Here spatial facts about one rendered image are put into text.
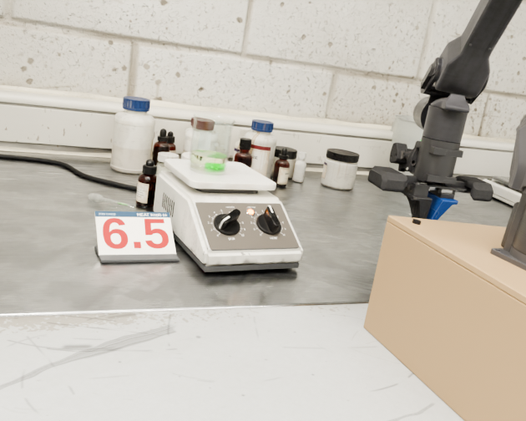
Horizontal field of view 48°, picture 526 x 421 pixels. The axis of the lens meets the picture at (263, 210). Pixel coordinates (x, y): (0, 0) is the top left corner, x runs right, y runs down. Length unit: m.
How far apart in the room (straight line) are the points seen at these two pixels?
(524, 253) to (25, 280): 0.46
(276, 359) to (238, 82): 0.83
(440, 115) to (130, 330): 0.56
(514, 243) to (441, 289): 0.07
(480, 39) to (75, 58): 0.72
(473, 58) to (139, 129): 0.55
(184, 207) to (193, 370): 0.27
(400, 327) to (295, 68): 0.85
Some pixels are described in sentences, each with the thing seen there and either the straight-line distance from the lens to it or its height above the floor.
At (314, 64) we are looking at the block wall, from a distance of 1.34.
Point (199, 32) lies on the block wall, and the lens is 1.24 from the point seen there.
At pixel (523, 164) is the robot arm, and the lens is 0.52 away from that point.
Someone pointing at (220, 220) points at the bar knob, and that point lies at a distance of 0.69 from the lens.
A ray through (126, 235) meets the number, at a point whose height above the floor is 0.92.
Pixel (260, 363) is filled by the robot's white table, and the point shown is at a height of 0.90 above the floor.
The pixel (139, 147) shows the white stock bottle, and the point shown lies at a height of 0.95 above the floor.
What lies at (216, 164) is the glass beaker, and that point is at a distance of 0.75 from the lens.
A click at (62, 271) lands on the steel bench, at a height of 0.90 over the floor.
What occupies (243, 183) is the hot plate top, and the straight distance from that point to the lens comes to 0.74.
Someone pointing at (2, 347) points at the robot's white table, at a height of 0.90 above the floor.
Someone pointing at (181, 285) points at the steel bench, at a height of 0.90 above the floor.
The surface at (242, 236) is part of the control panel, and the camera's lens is 0.69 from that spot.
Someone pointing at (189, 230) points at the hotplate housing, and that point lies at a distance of 0.70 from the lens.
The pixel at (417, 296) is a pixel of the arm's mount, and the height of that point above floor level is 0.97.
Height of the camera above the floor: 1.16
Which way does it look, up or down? 16 degrees down
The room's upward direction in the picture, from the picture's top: 9 degrees clockwise
